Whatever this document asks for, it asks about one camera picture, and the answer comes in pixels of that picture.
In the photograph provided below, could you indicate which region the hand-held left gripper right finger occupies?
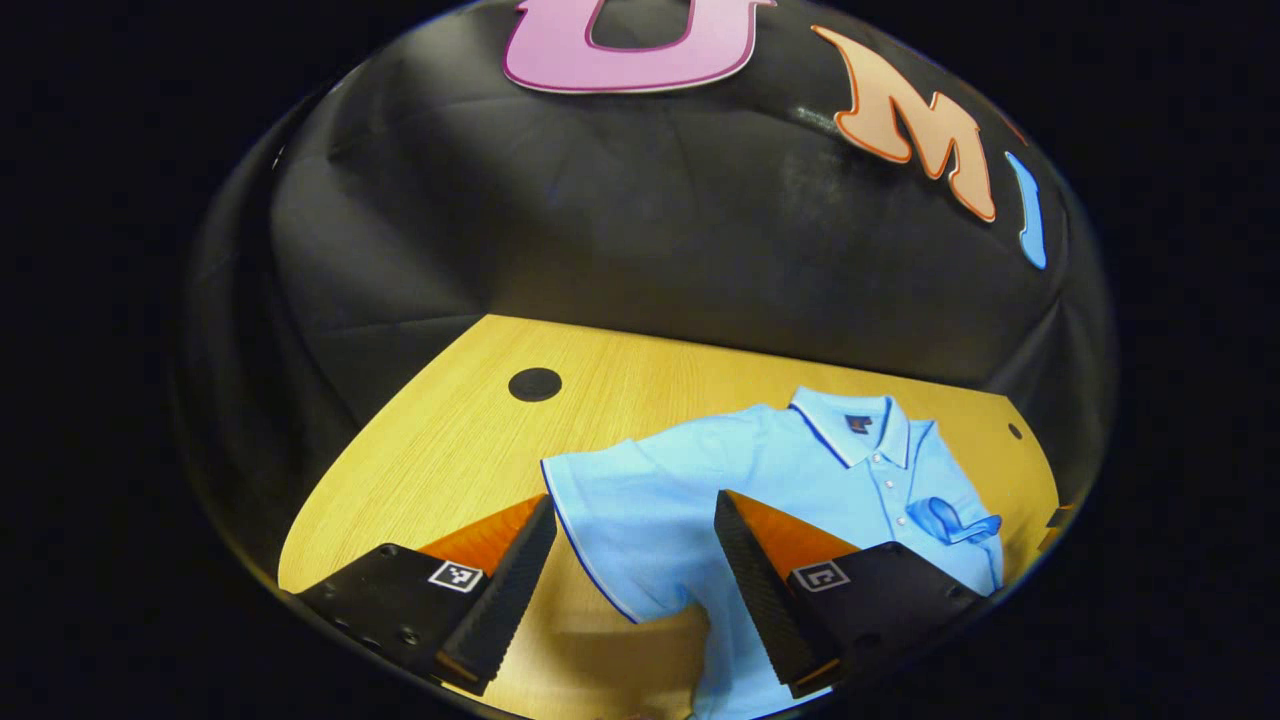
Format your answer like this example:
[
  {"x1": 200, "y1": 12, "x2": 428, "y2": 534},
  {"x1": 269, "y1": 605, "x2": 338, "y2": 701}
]
[{"x1": 712, "y1": 489, "x2": 991, "y2": 701}]

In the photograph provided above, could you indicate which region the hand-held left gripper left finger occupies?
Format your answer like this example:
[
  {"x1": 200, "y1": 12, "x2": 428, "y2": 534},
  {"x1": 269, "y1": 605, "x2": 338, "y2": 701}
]
[{"x1": 293, "y1": 493, "x2": 559, "y2": 698}]

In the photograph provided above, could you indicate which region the light blue polo T-shirt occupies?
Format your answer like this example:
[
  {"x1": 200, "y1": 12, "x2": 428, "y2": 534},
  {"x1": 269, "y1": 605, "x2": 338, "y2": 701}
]
[{"x1": 540, "y1": 387, "x2": 1004, "y2": 720}]

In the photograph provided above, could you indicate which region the black backdrop cloth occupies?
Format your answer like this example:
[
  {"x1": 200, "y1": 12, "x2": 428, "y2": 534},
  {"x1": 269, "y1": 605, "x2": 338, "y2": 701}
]
[{"x1": 175, "y1": 0, "x2": 1118, "y2": 601}]

